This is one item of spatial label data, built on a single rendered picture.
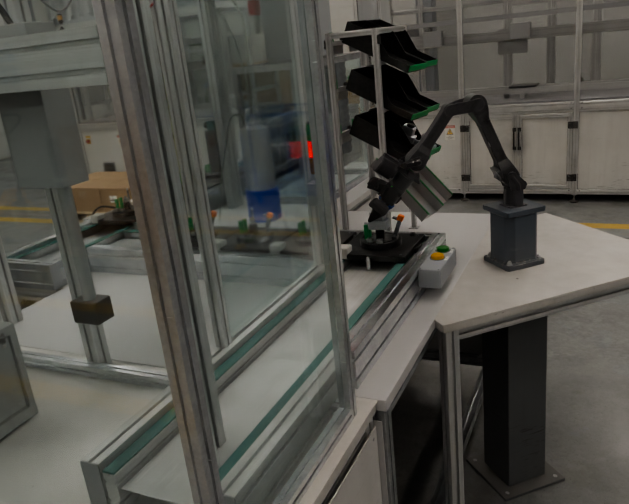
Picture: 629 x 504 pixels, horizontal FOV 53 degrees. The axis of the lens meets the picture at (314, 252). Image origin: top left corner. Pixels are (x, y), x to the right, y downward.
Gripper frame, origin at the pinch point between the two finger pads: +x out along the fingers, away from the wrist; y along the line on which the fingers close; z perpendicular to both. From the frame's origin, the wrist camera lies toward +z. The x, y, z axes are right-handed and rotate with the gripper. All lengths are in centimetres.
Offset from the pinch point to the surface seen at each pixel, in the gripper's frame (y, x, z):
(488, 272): -6.5, -6.5, -40.9
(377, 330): 55, 0, -23
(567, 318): -158, 46, -112
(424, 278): 19.3, -2.2, -25.1
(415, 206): -20.4, -2.1, -8.1
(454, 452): 32, 30, -67
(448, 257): 8.1, -7.6, -26.9
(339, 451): 95, 2, -31
